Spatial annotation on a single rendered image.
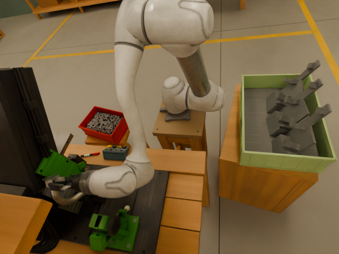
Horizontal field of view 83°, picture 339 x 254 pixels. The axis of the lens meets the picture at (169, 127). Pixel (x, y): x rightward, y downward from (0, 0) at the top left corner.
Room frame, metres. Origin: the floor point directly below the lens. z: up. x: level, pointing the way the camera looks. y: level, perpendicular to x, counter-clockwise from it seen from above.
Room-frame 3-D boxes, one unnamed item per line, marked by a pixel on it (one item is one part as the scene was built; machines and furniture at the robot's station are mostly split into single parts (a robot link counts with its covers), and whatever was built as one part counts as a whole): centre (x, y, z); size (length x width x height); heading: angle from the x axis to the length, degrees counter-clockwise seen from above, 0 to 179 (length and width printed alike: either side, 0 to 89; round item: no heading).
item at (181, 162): (0.78, 0.55, 0.82); 1.50 x 0.14 x 0.15; 65
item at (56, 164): (0.55, 0.58, 1.17); 0.13 x 0.12 x 0.20; 65
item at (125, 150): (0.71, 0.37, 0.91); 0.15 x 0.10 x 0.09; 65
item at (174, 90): (0.90, -0.10, 1.05); 0.18 x 0.16 x 0.22; 56
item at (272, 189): (0.64, -0.64, 0.39); 0.68 x 0.52 x 0.79; 145
